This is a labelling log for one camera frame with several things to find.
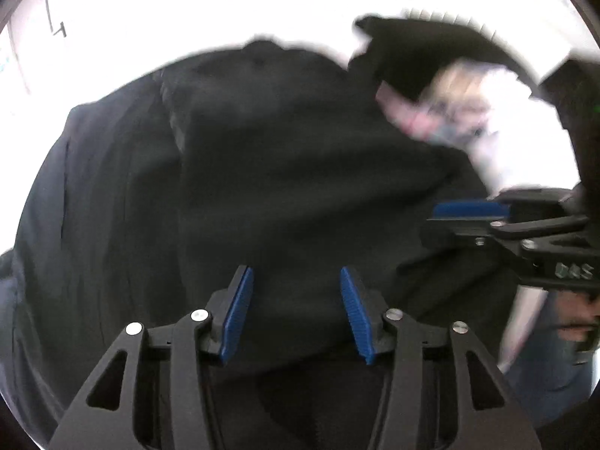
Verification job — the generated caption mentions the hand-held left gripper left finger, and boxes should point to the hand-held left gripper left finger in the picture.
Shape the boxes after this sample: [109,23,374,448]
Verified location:
[49,265,256,450]

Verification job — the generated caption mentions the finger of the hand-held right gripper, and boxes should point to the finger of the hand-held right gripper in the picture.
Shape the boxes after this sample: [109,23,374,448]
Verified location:
[422,218,590,250]
[432,190,571,222]

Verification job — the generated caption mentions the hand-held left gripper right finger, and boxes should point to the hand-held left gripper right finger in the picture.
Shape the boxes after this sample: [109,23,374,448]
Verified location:
[340,265,537,450]

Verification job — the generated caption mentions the black zip jacket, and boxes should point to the black zip jacket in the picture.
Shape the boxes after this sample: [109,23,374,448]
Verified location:
[0,40,521,450]

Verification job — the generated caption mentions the person's right hand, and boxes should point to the person's right hand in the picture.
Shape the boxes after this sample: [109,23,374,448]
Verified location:
[557,291,600,339]

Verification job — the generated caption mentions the blue checked printed bedsheet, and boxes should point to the blue checked printed bedsheet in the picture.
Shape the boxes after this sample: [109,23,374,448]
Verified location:
[141,0,587,193]

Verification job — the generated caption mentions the pink white folded garment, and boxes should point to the pink white folded garment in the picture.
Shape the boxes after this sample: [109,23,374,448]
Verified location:
[376,82,488,145]

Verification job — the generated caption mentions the person's blue jeans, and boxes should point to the person's blue jeans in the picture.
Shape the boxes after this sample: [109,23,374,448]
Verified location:
[504,288,600,416]

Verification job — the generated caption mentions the black folded garment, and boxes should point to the black folded garment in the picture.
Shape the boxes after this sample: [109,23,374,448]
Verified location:
[351,14,554,104]

